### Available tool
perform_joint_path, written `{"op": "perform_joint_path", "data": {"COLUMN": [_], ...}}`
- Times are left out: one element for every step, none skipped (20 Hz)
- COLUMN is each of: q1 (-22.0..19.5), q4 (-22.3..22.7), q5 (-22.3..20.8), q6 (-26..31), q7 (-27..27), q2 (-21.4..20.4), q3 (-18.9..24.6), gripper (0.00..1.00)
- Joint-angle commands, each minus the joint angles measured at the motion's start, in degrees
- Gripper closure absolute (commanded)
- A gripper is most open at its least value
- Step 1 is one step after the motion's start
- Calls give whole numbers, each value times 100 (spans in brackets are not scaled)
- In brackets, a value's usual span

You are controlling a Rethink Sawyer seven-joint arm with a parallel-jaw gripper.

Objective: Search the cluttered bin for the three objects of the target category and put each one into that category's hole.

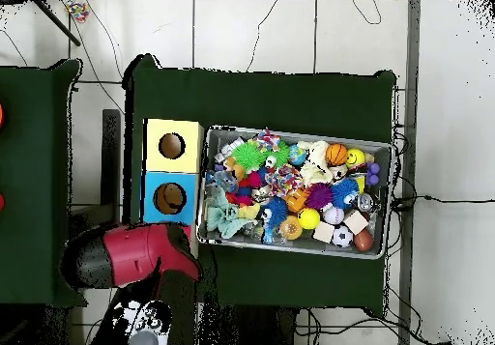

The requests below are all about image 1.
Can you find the wire mesh bin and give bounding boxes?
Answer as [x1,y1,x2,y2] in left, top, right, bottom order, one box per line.
[195,124,394,261]

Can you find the dark green side table cloth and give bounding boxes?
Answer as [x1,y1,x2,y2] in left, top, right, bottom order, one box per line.
[0,58,87,307]

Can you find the large green spiky ball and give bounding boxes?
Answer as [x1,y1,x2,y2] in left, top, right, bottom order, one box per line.
[231,140,269,174]

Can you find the orange basketball toy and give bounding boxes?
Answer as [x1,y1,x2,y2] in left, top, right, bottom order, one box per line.
[325,142,349,167]

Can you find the black rod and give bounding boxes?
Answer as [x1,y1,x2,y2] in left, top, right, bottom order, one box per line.
[33,0,82,47]

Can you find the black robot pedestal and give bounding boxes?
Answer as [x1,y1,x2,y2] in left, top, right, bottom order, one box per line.
[200,303,299,345]

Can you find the black cable with connector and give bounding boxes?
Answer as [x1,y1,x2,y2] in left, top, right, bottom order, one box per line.
[390,194,495,212]

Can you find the wooden box with three holes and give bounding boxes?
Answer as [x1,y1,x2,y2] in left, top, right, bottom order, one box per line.
[139,118,205,259]

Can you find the purple spiky ball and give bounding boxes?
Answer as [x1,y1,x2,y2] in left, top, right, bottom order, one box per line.
[305,182,335,211]

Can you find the yellow smiley face ball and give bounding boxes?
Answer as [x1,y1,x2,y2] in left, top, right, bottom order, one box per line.
[345,147,367,169]

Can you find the black upright panel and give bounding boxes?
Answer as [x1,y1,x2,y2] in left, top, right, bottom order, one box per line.
[101,108,122,230]

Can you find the brown bear plush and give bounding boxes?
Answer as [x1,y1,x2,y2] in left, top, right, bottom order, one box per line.
[222,155,247,182]

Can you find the black and white soccer ball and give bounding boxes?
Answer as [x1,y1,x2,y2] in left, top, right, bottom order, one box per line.
[331,225,355,248]

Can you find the yellow duck plush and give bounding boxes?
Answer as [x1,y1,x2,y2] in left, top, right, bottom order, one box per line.
[237,202,262,220]

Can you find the brown football toy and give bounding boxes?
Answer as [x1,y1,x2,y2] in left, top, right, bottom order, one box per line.
[353,229,375,253]

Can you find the plain yellow ball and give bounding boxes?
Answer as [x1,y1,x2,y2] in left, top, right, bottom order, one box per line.
[297,207,322,231]

